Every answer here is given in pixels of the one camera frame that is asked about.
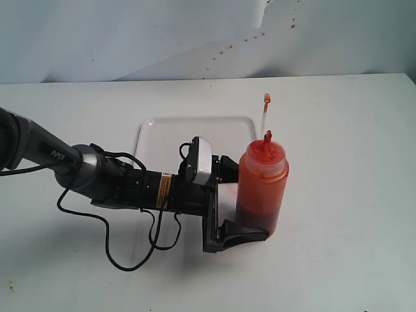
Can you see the red sauce squeeze bottle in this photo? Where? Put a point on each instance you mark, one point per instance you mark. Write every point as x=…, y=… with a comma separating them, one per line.
x=263, y=173

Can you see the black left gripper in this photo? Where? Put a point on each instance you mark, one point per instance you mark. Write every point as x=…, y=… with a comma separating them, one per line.
x=202, y=200

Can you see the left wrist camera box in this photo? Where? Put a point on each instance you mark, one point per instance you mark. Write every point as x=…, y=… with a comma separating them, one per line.
x=196, y=165

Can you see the white rectangular plastic tray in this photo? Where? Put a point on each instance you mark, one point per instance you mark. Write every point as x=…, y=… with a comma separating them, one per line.
x=159, y=138

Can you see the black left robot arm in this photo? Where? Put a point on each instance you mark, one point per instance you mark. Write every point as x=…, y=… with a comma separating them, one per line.
x=120, y=181

